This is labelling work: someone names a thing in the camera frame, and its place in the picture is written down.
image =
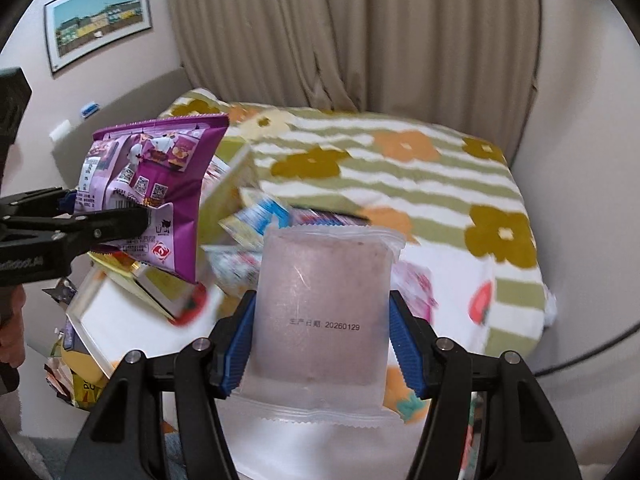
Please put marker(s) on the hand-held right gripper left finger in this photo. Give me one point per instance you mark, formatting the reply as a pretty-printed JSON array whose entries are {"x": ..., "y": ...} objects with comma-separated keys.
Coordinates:
[{"x": 239, "y": 347}]

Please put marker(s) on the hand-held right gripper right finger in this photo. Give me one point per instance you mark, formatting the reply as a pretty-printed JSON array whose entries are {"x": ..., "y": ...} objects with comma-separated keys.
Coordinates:
[{"x": 407, "y": 352}]

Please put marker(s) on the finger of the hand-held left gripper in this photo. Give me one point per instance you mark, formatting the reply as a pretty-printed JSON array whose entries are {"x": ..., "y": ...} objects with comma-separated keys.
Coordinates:
[
  {"x": 40, "y": 201},
  {"x": 110, "y": 225}
]

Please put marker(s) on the purple snack packet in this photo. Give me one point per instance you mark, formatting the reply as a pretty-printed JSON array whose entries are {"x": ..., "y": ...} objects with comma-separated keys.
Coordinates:
[{"x": 165, "y": 180}]

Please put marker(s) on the translucent pink snack packet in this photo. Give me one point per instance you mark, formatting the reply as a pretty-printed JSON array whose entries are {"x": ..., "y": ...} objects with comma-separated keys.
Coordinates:
[{"x": 320, "y": 310}]

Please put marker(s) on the green cardboard box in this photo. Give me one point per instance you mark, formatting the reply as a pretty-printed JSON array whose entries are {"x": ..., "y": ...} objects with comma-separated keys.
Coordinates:
[{"x": 235, "y": 180}]

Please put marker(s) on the person's left hand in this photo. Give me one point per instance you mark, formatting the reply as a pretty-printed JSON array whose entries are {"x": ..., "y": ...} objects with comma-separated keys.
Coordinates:
[{"x": 11, "y": 327}]

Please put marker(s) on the pink and white snack packet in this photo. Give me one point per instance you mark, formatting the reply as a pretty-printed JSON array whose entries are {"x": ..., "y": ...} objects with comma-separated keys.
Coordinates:
[{"x": 416, "y": 285}]

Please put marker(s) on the blue and white small object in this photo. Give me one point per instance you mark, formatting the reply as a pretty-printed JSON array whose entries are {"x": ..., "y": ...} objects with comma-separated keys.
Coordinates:
[{"x": 90, "y": 109}]

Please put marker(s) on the white corn snack packet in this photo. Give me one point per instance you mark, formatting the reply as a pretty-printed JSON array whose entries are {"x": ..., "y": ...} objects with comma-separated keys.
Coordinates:
[{"x": 230, "y": 266}]

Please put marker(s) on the framed landscape picture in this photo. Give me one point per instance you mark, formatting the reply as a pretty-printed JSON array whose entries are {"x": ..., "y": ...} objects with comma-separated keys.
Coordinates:
[{"x": 97, "y": 20}]

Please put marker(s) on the grey bed headboard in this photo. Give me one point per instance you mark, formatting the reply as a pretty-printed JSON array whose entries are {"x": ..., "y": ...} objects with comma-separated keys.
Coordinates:
[{"x": 135, "y": 105}]

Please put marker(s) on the white fruit print tablecloth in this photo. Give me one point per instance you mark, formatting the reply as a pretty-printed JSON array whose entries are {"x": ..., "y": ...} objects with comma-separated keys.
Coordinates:
[{"x": 300, "y": 452}]

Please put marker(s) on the blue and white snack packet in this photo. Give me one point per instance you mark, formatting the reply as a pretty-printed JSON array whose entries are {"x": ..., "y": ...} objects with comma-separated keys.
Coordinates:
[{"x": 260, "y": 217}]

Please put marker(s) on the dark blue snack packet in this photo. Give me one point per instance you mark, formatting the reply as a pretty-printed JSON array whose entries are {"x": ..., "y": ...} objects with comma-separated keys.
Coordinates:
[{"x": 325, "y": 217}]

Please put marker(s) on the yellow packet with black print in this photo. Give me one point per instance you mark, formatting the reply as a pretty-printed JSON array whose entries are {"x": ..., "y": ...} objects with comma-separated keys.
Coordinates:
[{"x": 85, "y": 380}]

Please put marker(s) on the green striped floral blanket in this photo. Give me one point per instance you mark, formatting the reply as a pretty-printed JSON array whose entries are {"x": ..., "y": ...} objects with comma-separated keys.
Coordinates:
[{"x": 410, "y": 175}]

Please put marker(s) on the beige curtain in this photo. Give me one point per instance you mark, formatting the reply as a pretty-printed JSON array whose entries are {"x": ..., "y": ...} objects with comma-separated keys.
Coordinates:
[{"x": 360, "y": 35}]

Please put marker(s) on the white wall switch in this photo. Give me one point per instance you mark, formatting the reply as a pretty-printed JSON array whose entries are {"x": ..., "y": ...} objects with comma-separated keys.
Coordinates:
[{"x": 59, "y": 130}]

